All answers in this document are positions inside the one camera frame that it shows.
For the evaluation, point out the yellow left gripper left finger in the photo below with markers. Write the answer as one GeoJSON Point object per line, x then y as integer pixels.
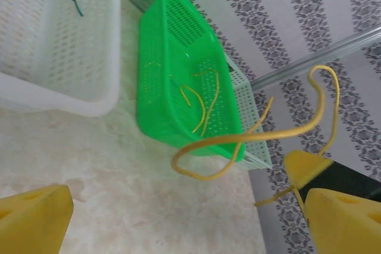
{"type": "Point", "coordinates": [32, 221]}

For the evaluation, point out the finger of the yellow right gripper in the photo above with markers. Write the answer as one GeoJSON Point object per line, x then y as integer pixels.
{"type": "Point", "coordinates": [303, 166]}

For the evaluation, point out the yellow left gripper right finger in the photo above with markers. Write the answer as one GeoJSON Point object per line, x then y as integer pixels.
{"type": "Point", "coordinates": [345, 224]}

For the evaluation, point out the pale mint plastic basket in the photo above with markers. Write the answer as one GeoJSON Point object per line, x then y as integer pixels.
{"type": "Point", "coordinates": [253, 111]}

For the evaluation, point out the green plastic basket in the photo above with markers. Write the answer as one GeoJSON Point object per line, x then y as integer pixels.
{"type": "Point", "coordinates": [166, 87]}

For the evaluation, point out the white plastic basket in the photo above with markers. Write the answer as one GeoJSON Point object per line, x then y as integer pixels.
{"type": "Point", "coordinates": [59, 57]}

